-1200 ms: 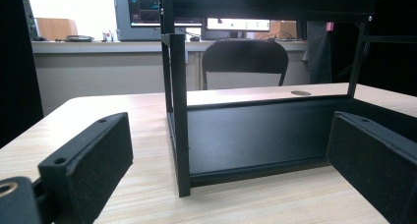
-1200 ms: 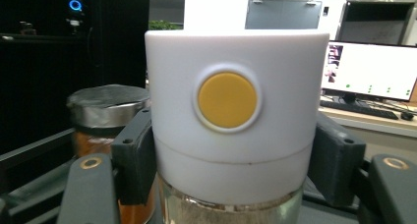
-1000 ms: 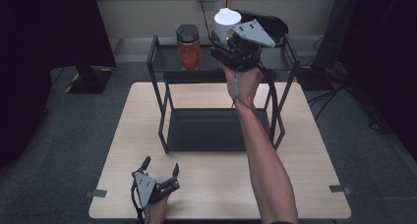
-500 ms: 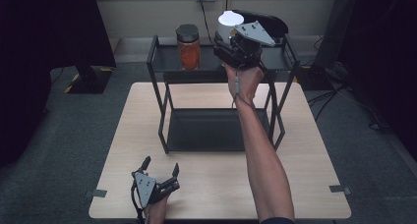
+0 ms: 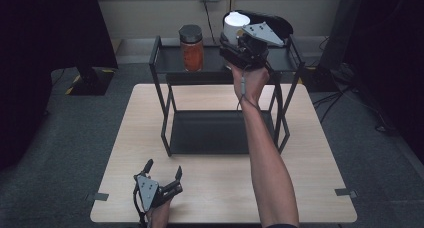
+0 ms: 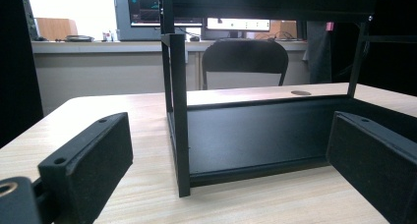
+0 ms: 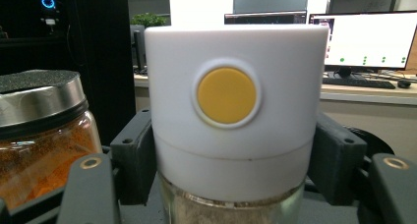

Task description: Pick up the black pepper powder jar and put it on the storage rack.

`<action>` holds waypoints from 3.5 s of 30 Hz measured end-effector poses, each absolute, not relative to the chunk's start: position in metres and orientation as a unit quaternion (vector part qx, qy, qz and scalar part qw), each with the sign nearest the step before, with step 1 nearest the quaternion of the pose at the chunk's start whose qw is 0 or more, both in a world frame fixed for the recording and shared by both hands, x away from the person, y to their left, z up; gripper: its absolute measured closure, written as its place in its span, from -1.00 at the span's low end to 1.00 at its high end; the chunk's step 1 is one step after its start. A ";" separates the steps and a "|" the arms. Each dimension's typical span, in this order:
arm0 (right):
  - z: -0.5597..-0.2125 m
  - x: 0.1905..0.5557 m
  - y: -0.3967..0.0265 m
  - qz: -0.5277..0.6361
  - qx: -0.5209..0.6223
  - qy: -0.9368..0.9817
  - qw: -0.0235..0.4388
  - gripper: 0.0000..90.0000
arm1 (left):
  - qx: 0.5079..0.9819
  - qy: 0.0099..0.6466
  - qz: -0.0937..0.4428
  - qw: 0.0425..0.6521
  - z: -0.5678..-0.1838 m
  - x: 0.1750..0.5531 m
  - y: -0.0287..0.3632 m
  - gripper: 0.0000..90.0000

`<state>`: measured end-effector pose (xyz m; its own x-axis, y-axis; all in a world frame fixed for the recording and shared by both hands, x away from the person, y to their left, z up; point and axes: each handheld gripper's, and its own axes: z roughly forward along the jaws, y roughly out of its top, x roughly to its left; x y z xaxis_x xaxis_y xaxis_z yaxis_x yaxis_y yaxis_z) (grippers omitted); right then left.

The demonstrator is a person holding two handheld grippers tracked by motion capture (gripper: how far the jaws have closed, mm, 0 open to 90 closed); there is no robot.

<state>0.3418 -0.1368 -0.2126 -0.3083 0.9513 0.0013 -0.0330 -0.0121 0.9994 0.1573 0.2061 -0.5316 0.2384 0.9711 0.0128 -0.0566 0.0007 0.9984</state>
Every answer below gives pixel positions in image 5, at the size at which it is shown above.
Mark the orange jar with dark lid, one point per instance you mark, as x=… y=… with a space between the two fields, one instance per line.
x=191 y=49

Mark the grey tape strip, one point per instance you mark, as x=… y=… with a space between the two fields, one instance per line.
x=98 y=197
x=345 y=192

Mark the person's right hand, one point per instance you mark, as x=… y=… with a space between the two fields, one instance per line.
x=250 y=83

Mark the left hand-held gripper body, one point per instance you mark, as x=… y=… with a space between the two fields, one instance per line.
x=151 y=192

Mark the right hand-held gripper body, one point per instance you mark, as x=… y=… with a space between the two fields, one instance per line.
x=253 y=46

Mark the person's left hand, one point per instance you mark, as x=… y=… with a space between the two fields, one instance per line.
x=159 y=216

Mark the black chair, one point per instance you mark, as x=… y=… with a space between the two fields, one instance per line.
x=276 y=24

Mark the black metal two-tier shelf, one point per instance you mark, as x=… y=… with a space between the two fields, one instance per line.
x=206 y=131

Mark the dark curtain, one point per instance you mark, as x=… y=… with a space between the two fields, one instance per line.
x=50 y=54
x=393 y=54

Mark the black stand base yellow tape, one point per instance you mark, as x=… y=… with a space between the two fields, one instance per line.
x=91 y=81
x=320 y=79

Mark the white jar with white lid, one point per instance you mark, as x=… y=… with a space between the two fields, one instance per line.
x=235 y=24

